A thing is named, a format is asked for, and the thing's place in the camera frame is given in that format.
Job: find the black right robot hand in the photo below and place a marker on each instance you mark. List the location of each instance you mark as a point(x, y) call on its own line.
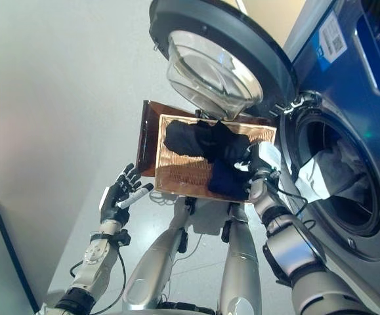
point(266, 152)

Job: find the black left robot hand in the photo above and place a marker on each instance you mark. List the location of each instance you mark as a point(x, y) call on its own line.
point(114, 200)

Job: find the dark blue garment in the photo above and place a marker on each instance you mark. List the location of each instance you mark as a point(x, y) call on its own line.
point(225, 183)

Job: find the white garment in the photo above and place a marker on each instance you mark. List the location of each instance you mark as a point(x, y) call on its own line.
point(321, 183)

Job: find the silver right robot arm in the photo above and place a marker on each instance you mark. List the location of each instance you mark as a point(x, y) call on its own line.
point(294, 252)

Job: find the dark grey washing machine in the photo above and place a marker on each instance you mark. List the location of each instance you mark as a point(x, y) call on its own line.
point(357, 131)

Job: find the round glass washing machine door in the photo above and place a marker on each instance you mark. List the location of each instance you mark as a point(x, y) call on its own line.
point(229, 36)

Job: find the glossy dark brown side table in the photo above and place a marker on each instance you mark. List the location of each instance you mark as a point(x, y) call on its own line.
point(148, 141)

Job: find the brown wicker laundry basket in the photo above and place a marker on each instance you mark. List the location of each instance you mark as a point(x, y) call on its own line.
point(180, 174)

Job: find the grey box with black edge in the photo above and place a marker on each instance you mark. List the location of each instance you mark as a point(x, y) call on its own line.
point(2, 262)

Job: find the small blue label sticker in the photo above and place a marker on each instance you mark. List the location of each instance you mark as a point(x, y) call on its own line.
point(330, 39)

